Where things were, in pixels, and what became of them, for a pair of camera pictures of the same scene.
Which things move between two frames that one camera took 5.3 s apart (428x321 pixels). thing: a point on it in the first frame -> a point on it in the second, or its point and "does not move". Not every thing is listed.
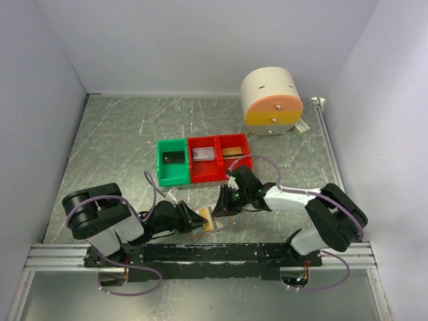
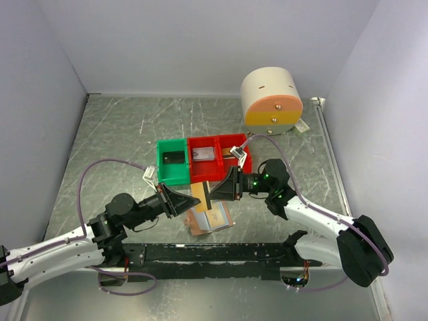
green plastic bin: [172, 174] does not move
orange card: [205, 213] -> [198, 191]
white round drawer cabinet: [271, 101] does not move
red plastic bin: [202, 172] does not move
